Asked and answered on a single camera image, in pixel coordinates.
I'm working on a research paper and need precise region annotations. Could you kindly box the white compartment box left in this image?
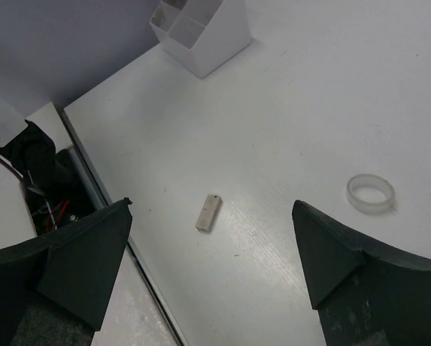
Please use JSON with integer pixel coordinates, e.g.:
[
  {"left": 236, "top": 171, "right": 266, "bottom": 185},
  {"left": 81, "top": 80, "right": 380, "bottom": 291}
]
[{"left": 150, "top": 0, "right": 186, "bottom": 43}]

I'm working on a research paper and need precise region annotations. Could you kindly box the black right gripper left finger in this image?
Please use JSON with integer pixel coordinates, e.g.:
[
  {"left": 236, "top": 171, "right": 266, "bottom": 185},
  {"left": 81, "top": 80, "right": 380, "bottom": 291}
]
[{"left": 0, "top": 198, "right": 133, "bottom": 345}]

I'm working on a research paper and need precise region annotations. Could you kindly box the clear tape roll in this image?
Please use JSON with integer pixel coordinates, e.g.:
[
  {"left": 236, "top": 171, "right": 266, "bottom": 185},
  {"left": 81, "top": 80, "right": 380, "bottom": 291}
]
[{"left": 346, "top": 174, "right": 396, "bottom": 215}]

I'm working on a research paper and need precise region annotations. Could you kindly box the grey eraser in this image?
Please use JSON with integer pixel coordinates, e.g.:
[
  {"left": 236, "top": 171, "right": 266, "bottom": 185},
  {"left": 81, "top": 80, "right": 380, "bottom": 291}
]
[{"left": 195, "top": 195, "right": 223, "bottom": 232}]

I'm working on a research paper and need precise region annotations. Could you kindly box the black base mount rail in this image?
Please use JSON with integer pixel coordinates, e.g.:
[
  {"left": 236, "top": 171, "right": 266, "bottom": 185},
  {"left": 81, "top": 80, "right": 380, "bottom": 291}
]
[{"left": 27, "top": 103, "right": 187, "bottom": 345}]

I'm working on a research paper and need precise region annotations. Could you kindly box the white compartment box right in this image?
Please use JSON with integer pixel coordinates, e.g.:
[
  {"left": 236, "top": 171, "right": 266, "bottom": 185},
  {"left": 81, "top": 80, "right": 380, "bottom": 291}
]
[{"left": 163, "top": 0, "right": 252, "bottom": 79}]

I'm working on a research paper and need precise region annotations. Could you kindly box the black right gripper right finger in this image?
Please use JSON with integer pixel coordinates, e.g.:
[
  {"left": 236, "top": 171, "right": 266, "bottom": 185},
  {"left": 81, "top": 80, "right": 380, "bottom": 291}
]
[{"left": 292, "top": 200, "right": 431, "bottom": 345}]

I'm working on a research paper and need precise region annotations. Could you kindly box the white compartment box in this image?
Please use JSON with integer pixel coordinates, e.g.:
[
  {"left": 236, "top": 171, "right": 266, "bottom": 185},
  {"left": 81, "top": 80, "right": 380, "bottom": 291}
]
[
  {"left": 150, "top": 0, "right": 186, "bottom": 43},
  {"left": 163, "top": 0, "right": 252, "bottom": 79}
]

